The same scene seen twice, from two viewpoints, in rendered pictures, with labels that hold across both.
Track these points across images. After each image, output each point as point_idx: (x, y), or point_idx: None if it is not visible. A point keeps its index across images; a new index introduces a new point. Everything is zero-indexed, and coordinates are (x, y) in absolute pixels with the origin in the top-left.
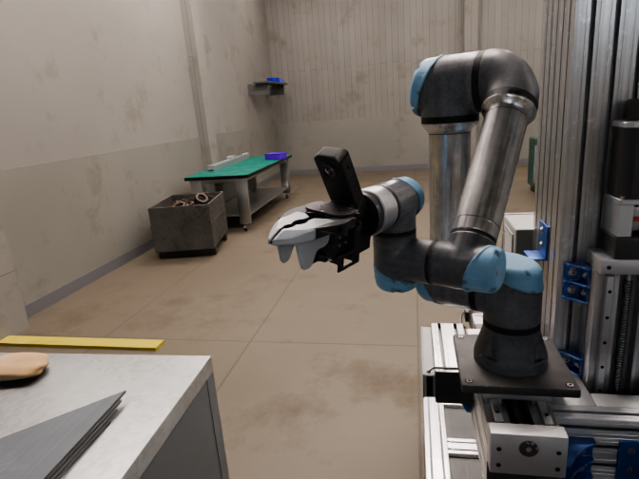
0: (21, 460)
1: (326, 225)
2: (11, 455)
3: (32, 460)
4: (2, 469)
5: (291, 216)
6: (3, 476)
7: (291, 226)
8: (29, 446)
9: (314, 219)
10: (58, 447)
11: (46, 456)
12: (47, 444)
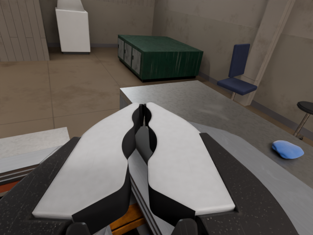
0: (290, 203)
1: (53, 160)
2: (298, 202)
3: (287, 206)
4: (286, 195)
5: (195, 155)
6: (278, 193)
7: (148, 132)
8: (304, 211)
9: (118, 179)
10: (294, 220)
11: (287, 212)
12: (302, 218)
